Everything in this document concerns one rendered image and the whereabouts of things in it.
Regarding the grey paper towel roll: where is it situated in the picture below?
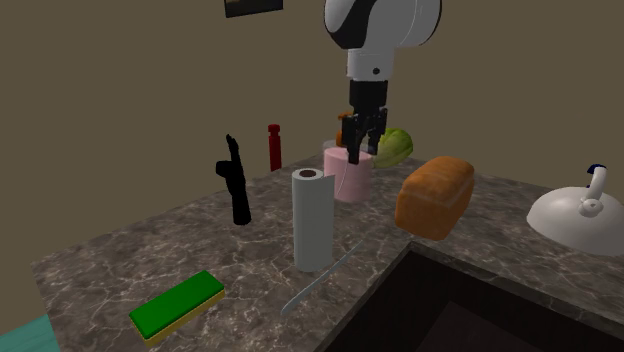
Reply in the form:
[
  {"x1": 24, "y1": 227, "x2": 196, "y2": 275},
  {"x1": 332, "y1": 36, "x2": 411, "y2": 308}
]
[{"x1": 291, "y1": 167, "x2": 336, "y2": 273}]

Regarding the dark wall picture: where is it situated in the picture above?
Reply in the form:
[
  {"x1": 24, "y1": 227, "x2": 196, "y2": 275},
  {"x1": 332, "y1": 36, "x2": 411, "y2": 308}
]
[{"x1": 223, "y1": 0, "x2": 284, "y2": 19}]

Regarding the green lettuce head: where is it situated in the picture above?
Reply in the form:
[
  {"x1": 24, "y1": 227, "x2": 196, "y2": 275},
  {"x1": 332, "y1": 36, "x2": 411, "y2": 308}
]
[{"x1": 372, "y1": 128, "x2": 415, "y2": 170}]

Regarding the grey knife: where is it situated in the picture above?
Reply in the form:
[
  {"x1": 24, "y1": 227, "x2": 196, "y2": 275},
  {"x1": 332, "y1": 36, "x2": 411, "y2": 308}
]
[{"x1": 280, "y1": 239, "x2": 364, "y2": 316}]

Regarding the teal furniture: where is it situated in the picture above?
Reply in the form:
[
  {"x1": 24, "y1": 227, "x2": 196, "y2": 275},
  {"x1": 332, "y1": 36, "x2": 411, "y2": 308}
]
[{"x1": 0, "y1": 313, "x2": 62, "y2": 352}]

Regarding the white kettle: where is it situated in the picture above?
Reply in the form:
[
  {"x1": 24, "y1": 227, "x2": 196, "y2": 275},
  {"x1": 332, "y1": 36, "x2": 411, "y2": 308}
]
[{"x1": 526, "y1": 164, "x2": 624, "y2": 258}]

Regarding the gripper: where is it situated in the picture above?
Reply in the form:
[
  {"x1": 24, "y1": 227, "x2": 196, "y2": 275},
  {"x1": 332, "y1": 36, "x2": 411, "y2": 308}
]
[{"x1": 341, "y1": 79, "x2": 390, "y2": 165}]

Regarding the green and yellow sponge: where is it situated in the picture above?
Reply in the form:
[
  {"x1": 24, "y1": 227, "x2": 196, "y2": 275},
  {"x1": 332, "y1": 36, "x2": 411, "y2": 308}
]
[{"x1": 128, "y1": 270, "x2": 226, "y2": 349}]

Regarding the red bottle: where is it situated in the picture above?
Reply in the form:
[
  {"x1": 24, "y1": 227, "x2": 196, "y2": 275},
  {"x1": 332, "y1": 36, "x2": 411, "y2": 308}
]
[{"x1": 267, "y1": 123, "x2": 283, "y2": 173}]

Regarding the brown bread loaf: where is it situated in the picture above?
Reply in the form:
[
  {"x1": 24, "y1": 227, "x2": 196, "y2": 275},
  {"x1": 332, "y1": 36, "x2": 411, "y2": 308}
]
[{"x1": 394, "y1": 155, "x2": 476, "y2": 242}]

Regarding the pink cup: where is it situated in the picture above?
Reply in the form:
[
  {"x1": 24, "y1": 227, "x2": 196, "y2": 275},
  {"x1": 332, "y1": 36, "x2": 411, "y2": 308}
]
[{"x1": 322, "y1": 139, "x2": 376, "y2": 204}]

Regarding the orange fruit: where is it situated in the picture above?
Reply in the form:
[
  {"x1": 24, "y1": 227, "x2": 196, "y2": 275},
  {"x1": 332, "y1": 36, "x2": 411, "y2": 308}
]
[{"x1": 335, "y1": 111, "x2": 354, "y2": 148}]

